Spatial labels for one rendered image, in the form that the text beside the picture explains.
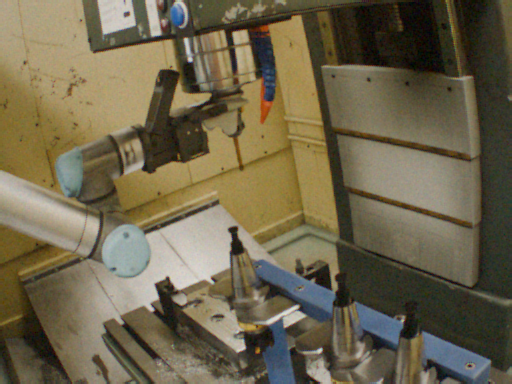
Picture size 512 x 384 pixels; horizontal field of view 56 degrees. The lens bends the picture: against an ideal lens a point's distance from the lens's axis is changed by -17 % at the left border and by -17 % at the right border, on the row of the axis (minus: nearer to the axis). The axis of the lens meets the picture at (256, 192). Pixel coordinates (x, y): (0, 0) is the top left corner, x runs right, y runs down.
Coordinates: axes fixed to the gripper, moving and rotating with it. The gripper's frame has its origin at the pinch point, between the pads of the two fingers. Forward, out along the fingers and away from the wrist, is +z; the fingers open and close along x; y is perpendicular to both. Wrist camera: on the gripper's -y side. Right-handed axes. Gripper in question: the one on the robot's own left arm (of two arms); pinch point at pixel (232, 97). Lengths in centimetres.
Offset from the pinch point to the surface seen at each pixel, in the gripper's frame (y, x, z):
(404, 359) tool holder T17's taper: 18, 57, -20
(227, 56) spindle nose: -8.9, 7.5, -3.6
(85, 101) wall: 4, -101, -1
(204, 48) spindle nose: -11.3, 5.7, -6.5
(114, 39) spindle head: -17.5, 3.8, -21.2
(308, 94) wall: 26, -83, 80
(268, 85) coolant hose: -4.4, 19.0, -4.6
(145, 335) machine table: 54, -28, -23
